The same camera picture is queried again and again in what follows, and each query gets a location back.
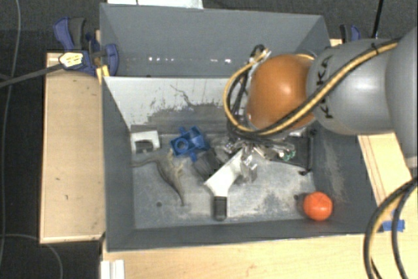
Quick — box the pale wood board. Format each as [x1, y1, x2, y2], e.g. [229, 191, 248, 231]
[39, 52, 106, 244]

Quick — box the dark grey cylinder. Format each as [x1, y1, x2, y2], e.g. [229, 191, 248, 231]
[191, 149, 221, 180]

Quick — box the grey toy dinosaur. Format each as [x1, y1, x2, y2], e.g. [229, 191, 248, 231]
[130, 152, 187, 207]

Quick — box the blue plastic toy part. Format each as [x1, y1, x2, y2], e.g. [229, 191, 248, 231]
[169, 125, 212, 161]

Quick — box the white block with dark opening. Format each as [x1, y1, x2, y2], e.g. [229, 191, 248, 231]
[130, 129, 161, 155]

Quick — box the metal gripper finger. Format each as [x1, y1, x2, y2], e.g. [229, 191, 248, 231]
[248, 156, 259, 182]
[240, 146, 251, 175]

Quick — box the small black block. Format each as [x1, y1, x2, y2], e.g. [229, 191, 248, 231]
[213, 195, 229, 222]

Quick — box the grey metal bin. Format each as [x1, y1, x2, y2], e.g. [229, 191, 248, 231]
[99, 2, 382, 252]

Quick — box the orange ball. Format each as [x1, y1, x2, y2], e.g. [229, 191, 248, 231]
[302, 191, 334, 222]

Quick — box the black cylinder on white bracket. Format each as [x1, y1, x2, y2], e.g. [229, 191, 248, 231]
[289, 127, 316, 176]

